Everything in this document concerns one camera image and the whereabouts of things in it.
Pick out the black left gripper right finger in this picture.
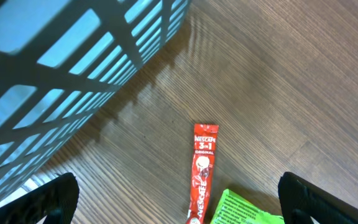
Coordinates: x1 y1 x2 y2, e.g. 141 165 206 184
278 172 358 224

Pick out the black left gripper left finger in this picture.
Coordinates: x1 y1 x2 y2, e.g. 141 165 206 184
0 172 80 224

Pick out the red Nescafe coffee stick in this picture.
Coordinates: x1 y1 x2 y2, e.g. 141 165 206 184
186 124 219 224

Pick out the green snack bag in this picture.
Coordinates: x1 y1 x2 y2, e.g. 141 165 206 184
211 189 285 224

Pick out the grey plastic basket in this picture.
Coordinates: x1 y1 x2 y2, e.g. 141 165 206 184
0 0 191 201

